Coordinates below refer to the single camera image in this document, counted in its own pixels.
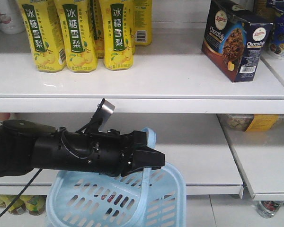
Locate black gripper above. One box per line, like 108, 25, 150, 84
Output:
32, 130, 165, 176

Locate light blue plastic basket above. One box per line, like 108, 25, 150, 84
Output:
46, 128, 186, 227

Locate blue Chocofello cookie box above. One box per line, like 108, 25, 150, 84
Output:
202, 0, 273, 82

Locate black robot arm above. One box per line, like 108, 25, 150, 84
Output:
0, 120, 165, 177

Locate white supermarket shelf unit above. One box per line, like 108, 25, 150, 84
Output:
0, 0, 284, 227

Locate clear cookie tray yellow label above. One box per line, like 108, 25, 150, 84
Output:
218, 113, 284, 132

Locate yellow pear drink bottle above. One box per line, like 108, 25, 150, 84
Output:
16, 0, 66, 73

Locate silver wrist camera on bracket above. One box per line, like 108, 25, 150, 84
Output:
85, 98, 115, 132

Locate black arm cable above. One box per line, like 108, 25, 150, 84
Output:
0, 168, 42, 222

